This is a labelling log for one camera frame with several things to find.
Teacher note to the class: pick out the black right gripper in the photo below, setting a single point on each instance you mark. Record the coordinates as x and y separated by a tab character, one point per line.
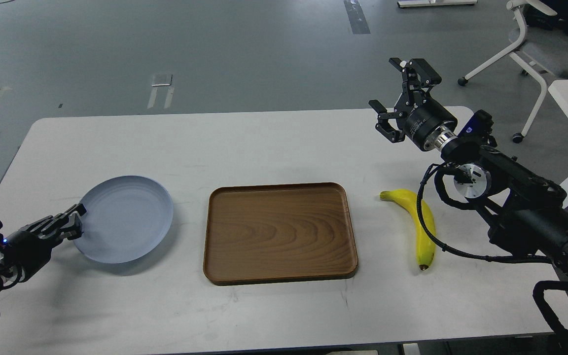
426	122

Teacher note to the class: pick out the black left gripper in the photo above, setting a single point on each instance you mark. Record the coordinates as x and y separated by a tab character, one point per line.
28	250

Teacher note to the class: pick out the light blue plate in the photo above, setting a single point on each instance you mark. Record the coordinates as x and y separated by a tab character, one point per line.
126	218

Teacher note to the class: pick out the yellow banana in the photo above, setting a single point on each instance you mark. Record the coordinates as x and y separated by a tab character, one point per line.
423	221

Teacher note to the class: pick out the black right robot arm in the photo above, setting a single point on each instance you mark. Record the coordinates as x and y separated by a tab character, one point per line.
525	212

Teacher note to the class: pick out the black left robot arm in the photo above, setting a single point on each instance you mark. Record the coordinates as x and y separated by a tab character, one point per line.
6	280

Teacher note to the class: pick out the grey floor strip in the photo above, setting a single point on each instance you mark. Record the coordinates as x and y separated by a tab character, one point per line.
357	20

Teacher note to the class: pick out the white furniture base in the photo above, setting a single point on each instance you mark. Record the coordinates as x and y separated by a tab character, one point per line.
433	3

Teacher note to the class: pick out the white grey office chair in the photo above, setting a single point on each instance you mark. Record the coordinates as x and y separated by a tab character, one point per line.
536	51

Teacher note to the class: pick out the brown wooden tray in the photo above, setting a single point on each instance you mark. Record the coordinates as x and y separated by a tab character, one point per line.
279	233

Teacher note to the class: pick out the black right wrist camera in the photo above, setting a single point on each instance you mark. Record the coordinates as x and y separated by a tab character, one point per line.
479	128

